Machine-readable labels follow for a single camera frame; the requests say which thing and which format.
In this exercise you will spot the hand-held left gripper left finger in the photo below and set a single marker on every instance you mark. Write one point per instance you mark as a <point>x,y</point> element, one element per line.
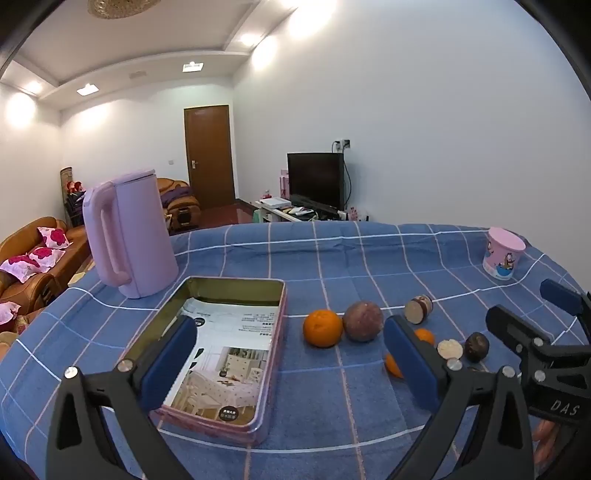
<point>168,364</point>

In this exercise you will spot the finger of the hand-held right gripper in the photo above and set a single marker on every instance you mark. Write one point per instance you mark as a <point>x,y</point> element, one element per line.
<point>510,325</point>
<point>559,294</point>

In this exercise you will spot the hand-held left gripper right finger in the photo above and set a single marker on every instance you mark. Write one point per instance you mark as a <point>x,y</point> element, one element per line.
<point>411,364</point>

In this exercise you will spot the small brown round fruit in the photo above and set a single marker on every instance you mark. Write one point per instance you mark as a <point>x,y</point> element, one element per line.
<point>477,347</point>

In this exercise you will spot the large brown passion fruit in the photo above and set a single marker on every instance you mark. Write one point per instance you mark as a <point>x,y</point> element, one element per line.
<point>363,321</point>

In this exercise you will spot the rectangular pink metal tin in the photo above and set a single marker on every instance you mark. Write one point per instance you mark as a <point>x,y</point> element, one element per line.
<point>235,290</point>

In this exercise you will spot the person's right hand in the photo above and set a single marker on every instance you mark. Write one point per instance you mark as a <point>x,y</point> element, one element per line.
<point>544,438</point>

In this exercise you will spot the pink cartoon paper cup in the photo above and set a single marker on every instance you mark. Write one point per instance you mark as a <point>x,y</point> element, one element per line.
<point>503,256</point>

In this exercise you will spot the blue checked tablecloth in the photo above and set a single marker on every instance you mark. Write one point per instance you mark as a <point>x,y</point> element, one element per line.
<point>323,258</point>

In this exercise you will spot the pink electric kettle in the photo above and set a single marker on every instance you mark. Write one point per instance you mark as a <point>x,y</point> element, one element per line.
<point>134,230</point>

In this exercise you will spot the brown leather sofa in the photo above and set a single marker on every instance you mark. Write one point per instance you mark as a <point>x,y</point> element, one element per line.
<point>60,272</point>

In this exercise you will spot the brown leather armchair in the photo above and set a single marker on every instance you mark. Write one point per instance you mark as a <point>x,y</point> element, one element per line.
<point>184,207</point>

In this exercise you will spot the floral pink pillow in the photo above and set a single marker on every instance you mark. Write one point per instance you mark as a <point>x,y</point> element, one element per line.
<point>8,313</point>
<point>21,270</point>
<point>53,237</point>
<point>46,256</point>

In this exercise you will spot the purple cloth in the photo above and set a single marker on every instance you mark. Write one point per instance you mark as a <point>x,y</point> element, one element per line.
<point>178,193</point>

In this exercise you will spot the white television stand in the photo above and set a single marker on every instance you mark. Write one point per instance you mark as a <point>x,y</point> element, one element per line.
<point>286,214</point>

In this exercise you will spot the white flat box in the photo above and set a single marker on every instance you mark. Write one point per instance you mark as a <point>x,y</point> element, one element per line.
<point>275,201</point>

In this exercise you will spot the red flower bunch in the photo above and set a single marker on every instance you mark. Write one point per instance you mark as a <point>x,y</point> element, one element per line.
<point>75,187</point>

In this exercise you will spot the black television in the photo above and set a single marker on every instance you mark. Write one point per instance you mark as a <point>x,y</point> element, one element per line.
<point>316,180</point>

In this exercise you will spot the brown wooden door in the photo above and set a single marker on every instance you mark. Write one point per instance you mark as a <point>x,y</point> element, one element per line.
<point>210,157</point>

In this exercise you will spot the pink tall box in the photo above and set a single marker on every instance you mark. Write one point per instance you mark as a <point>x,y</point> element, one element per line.
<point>283,184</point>

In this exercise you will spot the square ceiling light panel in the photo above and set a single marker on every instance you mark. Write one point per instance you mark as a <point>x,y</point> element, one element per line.
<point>87,90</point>

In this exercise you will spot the round ornate ceiling lamp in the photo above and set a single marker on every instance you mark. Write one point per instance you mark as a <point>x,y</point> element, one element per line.
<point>115,7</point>

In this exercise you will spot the wall socket with plugs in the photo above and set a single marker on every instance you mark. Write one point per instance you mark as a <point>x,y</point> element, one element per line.
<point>342,144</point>

